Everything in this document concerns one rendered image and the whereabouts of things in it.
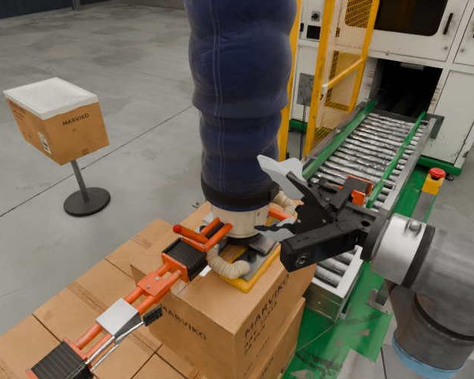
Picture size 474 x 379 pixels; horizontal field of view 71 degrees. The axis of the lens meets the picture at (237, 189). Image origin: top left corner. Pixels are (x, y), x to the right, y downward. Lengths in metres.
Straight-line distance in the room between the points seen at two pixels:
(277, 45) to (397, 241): 0.45
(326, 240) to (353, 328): 1.87
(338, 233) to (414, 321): 0.16
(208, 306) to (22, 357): 1.00
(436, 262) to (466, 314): 0.07
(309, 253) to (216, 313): 0.53
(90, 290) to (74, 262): 0.97
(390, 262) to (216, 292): 0.61
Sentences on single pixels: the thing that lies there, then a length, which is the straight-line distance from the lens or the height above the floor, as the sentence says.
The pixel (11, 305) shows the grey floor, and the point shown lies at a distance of 2.73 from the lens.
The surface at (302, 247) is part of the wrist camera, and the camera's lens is 0.45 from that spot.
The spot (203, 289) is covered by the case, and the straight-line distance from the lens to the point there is 0.99.
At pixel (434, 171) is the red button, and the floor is 1.04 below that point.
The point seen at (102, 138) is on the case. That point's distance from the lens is 2.76.
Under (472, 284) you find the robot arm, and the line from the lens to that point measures 0.48.
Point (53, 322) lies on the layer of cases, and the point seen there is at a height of 0.54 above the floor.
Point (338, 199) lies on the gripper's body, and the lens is 0.51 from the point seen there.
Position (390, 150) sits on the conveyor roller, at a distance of 3.03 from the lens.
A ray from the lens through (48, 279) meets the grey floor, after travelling 2.76.
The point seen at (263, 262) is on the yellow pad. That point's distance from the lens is 1.03.
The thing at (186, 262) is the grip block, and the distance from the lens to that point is 0.87.
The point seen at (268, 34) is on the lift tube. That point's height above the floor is 1.77.
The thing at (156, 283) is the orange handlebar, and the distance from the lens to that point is 0.84.
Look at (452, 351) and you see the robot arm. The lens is 0.55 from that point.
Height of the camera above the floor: 1.92
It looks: 37 degrees down
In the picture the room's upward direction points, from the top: straight up
